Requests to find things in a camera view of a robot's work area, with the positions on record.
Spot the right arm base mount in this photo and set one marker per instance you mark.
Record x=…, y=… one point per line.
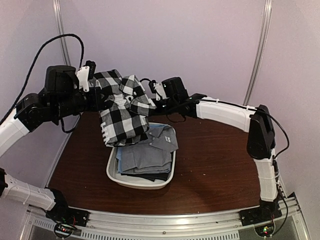
x=258, y=215

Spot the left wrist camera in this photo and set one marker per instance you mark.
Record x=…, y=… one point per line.
x=85, y=74

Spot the aluminium post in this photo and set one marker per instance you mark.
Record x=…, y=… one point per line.
x=60, y=31
x=263, y=35

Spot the black white plaid shirt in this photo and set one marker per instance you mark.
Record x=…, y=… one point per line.
x=124, y=108

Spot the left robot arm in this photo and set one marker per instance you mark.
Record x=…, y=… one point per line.
x=66, y=93

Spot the right aluminium post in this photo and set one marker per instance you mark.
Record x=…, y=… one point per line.
x=263, y=35

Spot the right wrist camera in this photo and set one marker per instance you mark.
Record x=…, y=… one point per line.
x=157, y=89

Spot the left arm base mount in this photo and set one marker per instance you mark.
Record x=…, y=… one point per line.
x=70, y=217

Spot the dark folded shirt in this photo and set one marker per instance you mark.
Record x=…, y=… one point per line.
x=162, y=175

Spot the white plastic bin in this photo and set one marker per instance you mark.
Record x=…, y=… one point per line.
x=136, y=182

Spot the left aluminium post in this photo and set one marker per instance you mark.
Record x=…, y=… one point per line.
x=60, y=31

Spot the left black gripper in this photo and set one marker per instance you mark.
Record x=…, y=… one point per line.
x=95, y=102

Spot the grey folded shirt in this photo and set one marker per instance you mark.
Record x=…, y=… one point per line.
x=150, y=156

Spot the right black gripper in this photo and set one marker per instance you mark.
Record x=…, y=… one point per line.
x=155, y=112

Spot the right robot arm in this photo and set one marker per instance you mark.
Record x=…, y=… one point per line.
x=171, y=97

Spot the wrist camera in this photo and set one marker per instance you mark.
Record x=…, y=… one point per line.
x=157, y=89
x=85, y=74

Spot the aluminium front rail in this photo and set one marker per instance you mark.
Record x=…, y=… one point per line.
x=223, y=225

